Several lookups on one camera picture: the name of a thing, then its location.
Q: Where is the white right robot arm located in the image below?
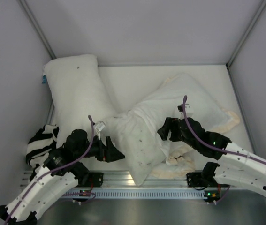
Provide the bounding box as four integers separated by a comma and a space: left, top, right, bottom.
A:
157, 117, 266, 198

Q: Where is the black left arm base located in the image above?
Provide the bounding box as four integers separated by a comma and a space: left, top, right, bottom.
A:
77, 172, 104, 188

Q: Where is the left aluminium frame post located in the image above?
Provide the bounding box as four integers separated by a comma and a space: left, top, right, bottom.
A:
17, 0, 56, 60

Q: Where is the aluminium mounting rail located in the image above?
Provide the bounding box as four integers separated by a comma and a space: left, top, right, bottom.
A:
23, 170, 218, 188

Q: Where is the perforated grey cable duct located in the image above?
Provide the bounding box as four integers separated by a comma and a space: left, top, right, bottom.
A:
60, 189, 266, 199

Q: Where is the black and white striped pillowcase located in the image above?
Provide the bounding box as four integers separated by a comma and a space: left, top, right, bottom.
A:
26, 124, 59, 171

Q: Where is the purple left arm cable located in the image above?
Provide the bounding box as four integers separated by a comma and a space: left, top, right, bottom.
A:
5, 114, 96, 222

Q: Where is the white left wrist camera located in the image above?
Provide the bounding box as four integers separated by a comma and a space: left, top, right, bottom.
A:
93, 121, 106, 140

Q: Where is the right aluminium frame post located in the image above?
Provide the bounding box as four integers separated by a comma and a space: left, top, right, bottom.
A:
226, 0, 266, 70

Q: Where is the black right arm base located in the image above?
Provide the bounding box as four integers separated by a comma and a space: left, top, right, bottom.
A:
186, 172, 218, 191

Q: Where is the aluminium frame post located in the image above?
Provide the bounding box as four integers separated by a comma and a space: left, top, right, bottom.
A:
17, 0, 56, 60
226, 0, 266, 70

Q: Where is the bare white pillow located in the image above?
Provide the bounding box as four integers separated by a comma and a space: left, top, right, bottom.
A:
43, 54, 117, 147

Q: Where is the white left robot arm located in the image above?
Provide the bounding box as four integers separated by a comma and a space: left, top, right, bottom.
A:
0, 129, 125, 225

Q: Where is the grey pillowcase with cream frill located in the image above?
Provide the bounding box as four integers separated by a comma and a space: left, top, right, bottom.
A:
126, 74, 240, 179

